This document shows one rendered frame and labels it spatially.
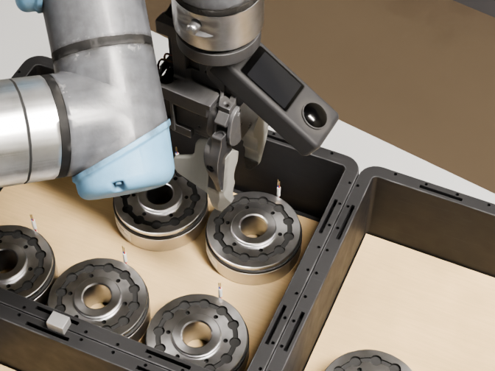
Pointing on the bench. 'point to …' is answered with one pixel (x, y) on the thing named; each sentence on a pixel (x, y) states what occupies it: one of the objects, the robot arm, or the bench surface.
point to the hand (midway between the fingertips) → (241, 182)
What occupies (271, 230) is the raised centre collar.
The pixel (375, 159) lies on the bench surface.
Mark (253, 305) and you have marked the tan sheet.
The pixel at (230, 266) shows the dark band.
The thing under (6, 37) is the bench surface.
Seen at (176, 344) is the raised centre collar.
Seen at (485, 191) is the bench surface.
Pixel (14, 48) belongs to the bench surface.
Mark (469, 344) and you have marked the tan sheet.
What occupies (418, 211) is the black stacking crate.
